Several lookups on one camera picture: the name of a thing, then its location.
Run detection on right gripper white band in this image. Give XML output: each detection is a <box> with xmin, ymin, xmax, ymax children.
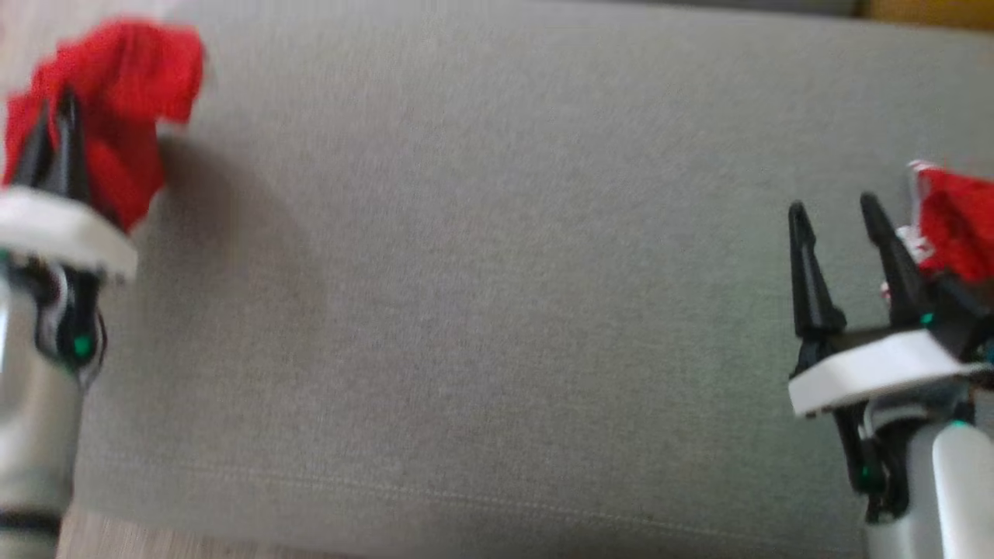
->
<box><xmin>787</xmin><ymin>193</ymin><xmax>994</xmax><ymax>521</ymax></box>

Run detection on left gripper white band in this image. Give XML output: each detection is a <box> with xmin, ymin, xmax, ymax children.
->
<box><xmin>0</xmin><ymin>87</ymin><xmax>139</xmax><ymax>381</ymax></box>

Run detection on red shorts with white band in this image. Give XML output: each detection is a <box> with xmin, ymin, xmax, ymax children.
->
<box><xmin>4</xmin><ymin>19</ymin><xmax>207</xmax><ymax>234</ymax></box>

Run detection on red jersey with white trim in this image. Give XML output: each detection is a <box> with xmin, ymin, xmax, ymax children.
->
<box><xmin>881</xmin><ymin>159</ymin><xmax>994</xmax><ymax>300</ymax></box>

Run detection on large yellow cushion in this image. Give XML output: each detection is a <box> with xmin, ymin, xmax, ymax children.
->
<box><xmin>858</xmin><ymin>0</ymin><xmax>994</xmax><ymax>30</ymax></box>

